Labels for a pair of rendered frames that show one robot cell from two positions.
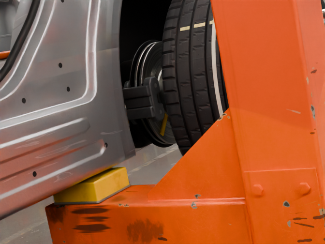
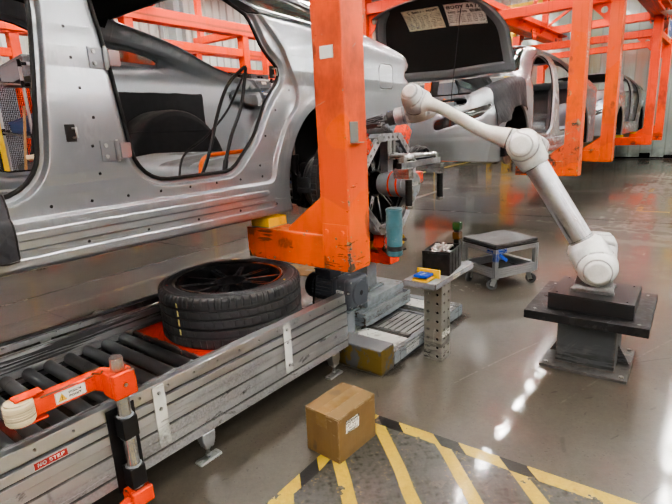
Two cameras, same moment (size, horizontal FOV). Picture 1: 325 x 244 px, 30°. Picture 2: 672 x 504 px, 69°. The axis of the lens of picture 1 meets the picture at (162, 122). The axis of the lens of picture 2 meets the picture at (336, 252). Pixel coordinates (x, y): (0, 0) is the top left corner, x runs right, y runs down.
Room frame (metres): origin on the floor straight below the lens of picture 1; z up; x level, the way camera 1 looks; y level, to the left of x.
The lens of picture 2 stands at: (-1.08, -0.46, 1.16)
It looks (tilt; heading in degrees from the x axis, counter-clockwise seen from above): 14 degrees down; 7
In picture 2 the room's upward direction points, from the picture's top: 3 degrees counter-clockwise
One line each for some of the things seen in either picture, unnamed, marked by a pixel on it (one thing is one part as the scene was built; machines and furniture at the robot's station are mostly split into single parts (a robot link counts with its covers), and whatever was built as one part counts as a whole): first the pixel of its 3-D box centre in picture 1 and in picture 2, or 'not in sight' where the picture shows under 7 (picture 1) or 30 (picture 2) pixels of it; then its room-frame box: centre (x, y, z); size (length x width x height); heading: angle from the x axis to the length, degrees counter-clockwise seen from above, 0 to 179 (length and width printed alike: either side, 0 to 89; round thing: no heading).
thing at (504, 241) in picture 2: not in sight; (499, 259); (2.52, -1.23, 0.17); 0.43 x 0.36 x 0.34; 122
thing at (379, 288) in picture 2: not in sight; (365, 270); (1.76, -0.28, 0.32); 0.40 x 0.30 x 0.28; 148
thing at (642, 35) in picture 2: not in sight; (581, 48); (10.66, -4.51, 2.55); 2.58 x 0.12 x 0.40; 58
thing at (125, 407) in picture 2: not in sight; (127, 432); (0.15, 0.36, 0.30); 0.09 x 0.05 x 0.50; 148
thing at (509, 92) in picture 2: not in sight; (504, 99); (4.47, -1.63, 1.36); 0.71 x 0.30 x 0.51; 148
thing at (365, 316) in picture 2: not in sight; (363, 301); (1.74, -0.27, 0.13); 0.50 x 0.36 x 0.10; 148
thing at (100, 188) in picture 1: (90, 185); (268, 220); (1.43, 0.20, 0.71); 0.14 x 0.14 x 0.05; 58
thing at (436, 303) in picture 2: not in sight; (437, 317); (1.28, -0.67, 0.21); 0.10 x 0.10 x 0.42; 58
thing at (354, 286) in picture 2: not in sight; (330, 297); (1.48, -0.10, 0.26); 0.42 x 0.18 x 0.35; 58
